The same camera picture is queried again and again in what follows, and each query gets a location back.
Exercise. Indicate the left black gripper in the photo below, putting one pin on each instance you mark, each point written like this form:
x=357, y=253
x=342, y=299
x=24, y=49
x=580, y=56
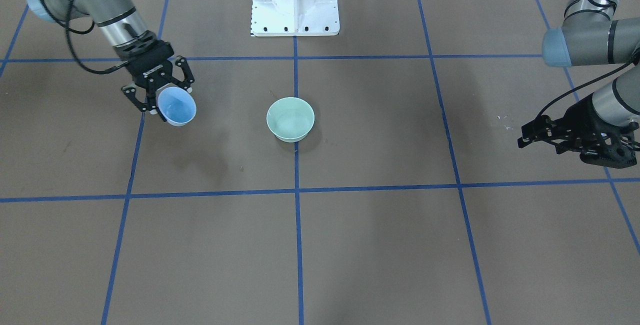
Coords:
x=583, y=127

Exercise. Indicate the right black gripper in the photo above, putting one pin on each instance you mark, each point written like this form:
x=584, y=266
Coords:
x=150, y=68

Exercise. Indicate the light blue plastic cup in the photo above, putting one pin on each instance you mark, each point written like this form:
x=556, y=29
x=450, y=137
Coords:
x=177, y=106

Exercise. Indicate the mint green bowl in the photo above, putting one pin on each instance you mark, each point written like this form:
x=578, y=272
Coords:
x=290, y=119

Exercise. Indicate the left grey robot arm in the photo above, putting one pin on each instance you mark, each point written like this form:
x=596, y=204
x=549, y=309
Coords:
x=589, y=36

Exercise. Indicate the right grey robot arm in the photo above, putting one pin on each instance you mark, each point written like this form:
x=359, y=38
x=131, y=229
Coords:
x=118, y=20

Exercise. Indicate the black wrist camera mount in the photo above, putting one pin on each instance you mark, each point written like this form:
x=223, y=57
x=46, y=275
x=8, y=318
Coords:
x=617, y=152

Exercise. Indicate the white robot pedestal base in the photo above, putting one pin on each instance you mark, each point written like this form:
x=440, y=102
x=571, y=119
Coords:
x=294, y=18

